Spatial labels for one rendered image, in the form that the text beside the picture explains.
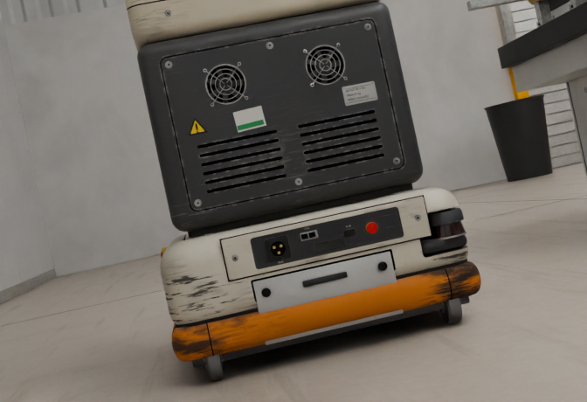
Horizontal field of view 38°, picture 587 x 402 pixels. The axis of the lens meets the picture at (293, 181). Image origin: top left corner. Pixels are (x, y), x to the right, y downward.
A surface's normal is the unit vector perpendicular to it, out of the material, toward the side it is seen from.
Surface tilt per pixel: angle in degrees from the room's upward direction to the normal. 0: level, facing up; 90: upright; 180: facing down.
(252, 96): 90
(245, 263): 90
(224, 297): 90
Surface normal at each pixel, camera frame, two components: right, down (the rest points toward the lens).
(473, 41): 0.12, -0.04
